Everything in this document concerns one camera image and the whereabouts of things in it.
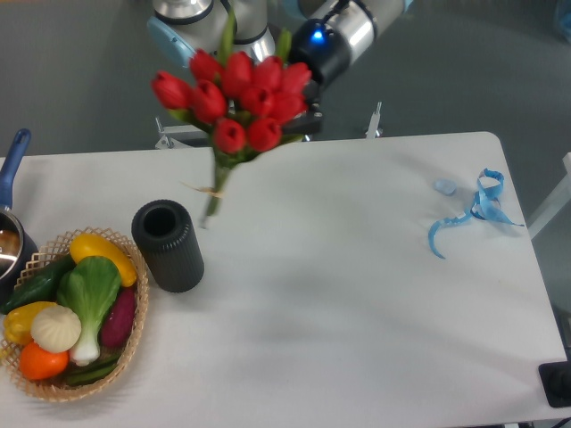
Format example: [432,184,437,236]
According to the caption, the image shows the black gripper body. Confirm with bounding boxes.
[288,19,348,85]

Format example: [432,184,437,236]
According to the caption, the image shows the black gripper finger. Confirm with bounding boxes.
[282,79,323,135]

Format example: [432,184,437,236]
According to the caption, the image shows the red tulip bouquet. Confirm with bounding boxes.
[151,16,311,226]

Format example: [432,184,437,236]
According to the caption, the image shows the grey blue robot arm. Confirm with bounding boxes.
[147,0,410,136]

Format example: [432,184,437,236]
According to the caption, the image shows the dark grey ribbed vase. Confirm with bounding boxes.
[131,200,204,293]

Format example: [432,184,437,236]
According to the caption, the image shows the small light blue cap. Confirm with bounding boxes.
[433,178,457,196]

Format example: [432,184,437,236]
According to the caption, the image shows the blue ribbon strip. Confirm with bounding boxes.
[427,169,525,259]

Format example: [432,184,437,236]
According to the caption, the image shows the yellow squash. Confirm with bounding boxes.
[69,233,138,288]

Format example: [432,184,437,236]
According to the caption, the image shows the purple sweet potato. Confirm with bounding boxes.
[100,288,137,348]

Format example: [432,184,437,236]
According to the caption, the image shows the green bok choy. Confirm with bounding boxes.
[57,256,121,366]

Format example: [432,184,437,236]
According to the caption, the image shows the woven bamboo basket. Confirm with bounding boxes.
[1,226,149,402]

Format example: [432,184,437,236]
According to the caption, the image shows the green cucumber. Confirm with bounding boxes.
[1,254,75,315]

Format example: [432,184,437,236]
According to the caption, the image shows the white steamed bun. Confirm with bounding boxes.
[30,305,81,353]

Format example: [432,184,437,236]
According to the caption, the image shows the green pea pods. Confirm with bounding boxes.
[63,353,120,387]

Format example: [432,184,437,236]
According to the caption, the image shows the yellow bell pepper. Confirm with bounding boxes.
[4,301,56,346]

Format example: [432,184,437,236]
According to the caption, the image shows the black device at edge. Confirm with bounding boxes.
[538,361,570,408]

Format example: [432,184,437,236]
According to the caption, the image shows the orange fruit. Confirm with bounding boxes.
[19,342,70,381]

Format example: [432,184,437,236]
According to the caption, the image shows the blue handled saucepan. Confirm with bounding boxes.
[1,128,37,304]

